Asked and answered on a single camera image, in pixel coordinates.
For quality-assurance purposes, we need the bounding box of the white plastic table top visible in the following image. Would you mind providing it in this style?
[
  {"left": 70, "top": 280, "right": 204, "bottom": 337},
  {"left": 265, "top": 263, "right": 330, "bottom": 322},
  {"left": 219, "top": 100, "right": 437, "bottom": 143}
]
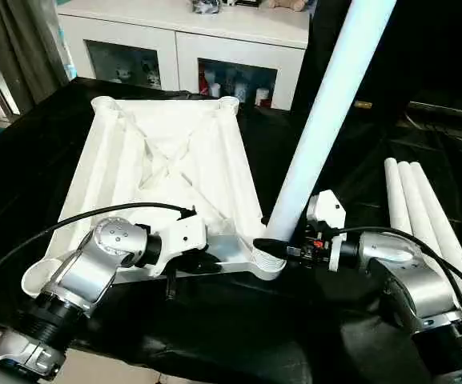
[{"left": 21, "top": 95, "right": 290, "bottom": 299}]

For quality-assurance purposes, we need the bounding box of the white plastic table leg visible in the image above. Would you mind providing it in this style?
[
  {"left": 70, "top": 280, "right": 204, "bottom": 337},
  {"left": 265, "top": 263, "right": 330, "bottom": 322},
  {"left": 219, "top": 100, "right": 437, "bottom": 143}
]
[
  {"left": 408, "top": 162, "right": 462, "bottom": 321},
  {"left": 384, "top": 158, "right": 430, "bottom": 257},
  {"left": 396, "top": 160, "right": 462, "bottom": 318},
  {"left": 254, "top": 0, "right": 398, "bottom": 278}
]

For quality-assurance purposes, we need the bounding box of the black mat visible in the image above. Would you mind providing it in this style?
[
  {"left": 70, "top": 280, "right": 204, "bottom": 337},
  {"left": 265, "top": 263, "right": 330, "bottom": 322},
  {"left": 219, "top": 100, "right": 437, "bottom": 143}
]
[{"left": 0, "top": 78, "right": 462, "bottom": 384}]

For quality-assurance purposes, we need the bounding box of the small red item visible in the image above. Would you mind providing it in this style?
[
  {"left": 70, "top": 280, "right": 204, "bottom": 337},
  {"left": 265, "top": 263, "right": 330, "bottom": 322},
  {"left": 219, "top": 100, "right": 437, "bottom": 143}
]
[{"left": 199, "top": 70, "right": 212, "bottom": 98}]

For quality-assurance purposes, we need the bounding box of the long black bar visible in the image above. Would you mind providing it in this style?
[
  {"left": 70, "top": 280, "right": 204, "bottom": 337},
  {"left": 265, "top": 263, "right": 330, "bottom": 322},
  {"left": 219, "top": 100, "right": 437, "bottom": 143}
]
[{"left": 408, "top": 100, "right": 462, "bottom": 118}]

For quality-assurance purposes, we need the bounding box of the white cabinet with glass doors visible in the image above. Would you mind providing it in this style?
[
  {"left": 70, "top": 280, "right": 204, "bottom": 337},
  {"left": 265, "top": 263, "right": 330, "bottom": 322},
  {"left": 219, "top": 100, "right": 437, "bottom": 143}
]
[{"left": 56, "top": 0, "right": 310, "bottom": 111}]

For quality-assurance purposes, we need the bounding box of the beige plush toy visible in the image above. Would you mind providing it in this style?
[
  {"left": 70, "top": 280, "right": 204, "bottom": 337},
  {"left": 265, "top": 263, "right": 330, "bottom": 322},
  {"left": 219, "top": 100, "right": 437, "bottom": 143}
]
[{"left": 268, "top": 0, "right": 307, "bottom": 12}]

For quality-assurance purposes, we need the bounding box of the dark patterned small object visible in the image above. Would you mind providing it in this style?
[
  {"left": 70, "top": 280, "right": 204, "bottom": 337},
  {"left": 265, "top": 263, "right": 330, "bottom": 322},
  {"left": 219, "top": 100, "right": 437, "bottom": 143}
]
[{"left": 190, "top": 0, "right": 223, "bottom": 15}]

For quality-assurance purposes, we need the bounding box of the grey curtain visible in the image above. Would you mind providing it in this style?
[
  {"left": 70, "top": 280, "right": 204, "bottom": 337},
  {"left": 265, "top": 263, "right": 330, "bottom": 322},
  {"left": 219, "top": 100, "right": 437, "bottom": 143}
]
[{"left": 0, "top": 0, "right": 71, "bottom": 117}]

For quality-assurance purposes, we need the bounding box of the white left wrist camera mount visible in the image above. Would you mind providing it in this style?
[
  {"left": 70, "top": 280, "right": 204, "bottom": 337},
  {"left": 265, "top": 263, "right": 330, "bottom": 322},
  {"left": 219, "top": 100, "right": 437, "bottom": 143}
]
[{"left": 155, "top": 207, "right": 208, "bottom": 278}]

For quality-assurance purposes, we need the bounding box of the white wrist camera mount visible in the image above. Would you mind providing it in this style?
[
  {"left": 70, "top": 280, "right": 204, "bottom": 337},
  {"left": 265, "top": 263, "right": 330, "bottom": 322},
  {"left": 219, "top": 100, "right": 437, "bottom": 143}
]
[
  {"left": 305, "top": 190, "right": 348, "bottom": 274},
  {"left": 155, "top": 207, "right": 208, "bottom": 278}
]

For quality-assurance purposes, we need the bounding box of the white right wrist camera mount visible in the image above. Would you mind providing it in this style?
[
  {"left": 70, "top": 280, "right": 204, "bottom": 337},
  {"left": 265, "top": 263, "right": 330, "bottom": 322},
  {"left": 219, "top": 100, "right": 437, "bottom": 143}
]
[{"left": 305, "top": 190, "right": 348, "bottom": 274}]

